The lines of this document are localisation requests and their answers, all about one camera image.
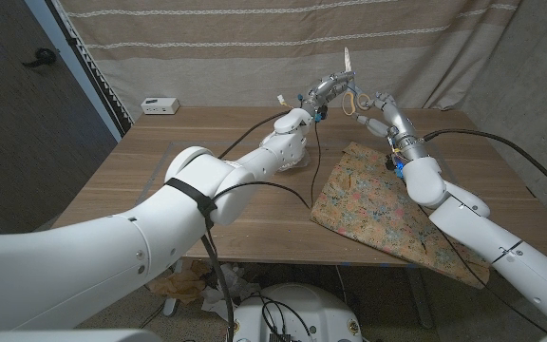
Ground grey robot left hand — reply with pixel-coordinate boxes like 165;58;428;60
301;70;356;115

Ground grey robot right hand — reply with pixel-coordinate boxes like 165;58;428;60
356;92;429;162

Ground orange handled scissors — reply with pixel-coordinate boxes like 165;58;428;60
341;46;374;118

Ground crumpled white paper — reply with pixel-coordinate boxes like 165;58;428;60
200;263;263;323

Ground crumpled brown paper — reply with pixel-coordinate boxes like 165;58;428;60
147;259;212;305

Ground bag of white candies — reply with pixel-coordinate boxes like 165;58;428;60
277;150;311;173

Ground floral patterned cloth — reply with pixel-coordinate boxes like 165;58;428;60
310;141;491;289

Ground beige striped curtain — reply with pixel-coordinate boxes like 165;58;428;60
57;0;524;123

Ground white power strip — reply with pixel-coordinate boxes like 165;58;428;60
141;97;181;116

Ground grey table leg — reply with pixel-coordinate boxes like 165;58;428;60
404;265;436;330

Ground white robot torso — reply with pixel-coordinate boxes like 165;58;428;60
224;282;364;342

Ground dark wooden door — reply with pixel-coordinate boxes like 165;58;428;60
0;0;119;237

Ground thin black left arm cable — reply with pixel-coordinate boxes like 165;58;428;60
214;116;323;210

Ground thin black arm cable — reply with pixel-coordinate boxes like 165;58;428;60
214;116;323;210
415;203;547;336

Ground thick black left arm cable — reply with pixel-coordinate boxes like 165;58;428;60
216;109;293;161

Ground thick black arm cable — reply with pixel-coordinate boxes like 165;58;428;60
423;128;547;210
216;109;293;161

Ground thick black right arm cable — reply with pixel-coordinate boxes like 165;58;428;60
423;128;547;210

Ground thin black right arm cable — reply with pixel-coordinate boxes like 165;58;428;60
415;203;547;336

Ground black torso cables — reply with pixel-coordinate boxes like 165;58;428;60
252;292;313;342

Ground black curtain frame pole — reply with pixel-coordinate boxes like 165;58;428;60
45;0;135;139

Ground black door handle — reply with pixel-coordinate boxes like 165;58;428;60
21;47;58;68

